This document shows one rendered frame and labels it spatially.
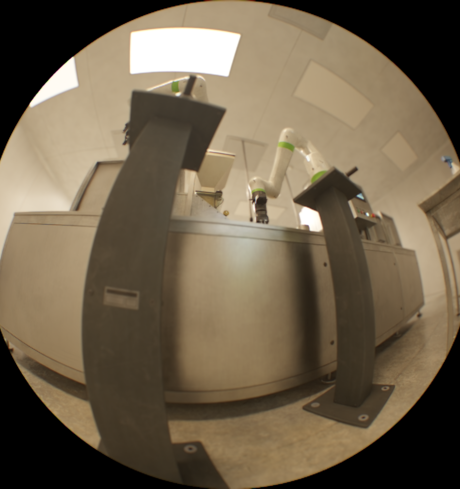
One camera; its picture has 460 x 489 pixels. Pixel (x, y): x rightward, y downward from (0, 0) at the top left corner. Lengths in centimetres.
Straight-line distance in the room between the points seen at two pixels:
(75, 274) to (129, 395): 55
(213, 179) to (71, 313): 111
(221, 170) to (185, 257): 79
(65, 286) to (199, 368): 59
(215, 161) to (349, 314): 119
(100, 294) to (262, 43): 232
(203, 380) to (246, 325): 25
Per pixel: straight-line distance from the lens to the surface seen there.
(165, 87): 114
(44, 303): 86
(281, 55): 233
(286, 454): 60
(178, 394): 66
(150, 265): 25
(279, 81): 238
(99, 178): 125
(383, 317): 131
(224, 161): 128
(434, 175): 490
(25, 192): 414
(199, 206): 101
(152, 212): 28
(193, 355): 60
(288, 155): 119
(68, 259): 79
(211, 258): 61
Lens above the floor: 45
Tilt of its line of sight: 22 degrees up
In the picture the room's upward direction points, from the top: 1 degrees counter-clockwise
